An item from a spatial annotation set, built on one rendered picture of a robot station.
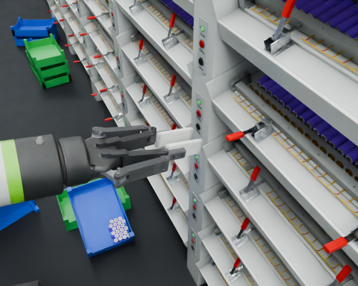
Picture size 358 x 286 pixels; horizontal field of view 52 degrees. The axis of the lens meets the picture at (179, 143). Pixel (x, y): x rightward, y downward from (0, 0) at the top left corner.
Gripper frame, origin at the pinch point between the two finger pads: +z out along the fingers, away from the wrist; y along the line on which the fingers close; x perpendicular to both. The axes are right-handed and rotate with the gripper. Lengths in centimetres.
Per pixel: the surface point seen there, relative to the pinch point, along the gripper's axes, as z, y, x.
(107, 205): 10, -64, -86
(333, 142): 24.5, 11.5, 4.0
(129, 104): 25, -86, -48
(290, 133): 20.6, 5.2, 2.3
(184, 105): 23.9, -38.2, -18.8
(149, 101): 27, -70, -37
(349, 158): 24.7, 15.4, 3.6
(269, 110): 21.1, -2.2, 2.6
